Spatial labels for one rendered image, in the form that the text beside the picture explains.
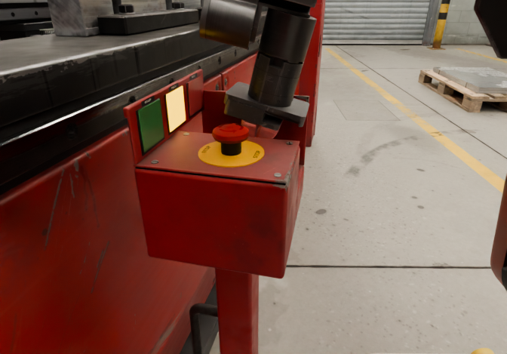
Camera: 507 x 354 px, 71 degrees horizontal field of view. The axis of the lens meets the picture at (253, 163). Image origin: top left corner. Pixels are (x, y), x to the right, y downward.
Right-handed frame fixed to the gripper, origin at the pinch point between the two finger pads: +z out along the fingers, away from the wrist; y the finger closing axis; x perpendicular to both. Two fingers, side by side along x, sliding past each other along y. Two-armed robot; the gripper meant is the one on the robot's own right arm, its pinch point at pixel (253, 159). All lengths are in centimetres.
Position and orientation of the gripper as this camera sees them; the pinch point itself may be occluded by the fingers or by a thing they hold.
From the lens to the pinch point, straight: 49.2
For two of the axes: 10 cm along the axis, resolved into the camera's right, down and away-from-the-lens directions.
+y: -9.5, -3.1, 0.9
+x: -2.2, 4.3, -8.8
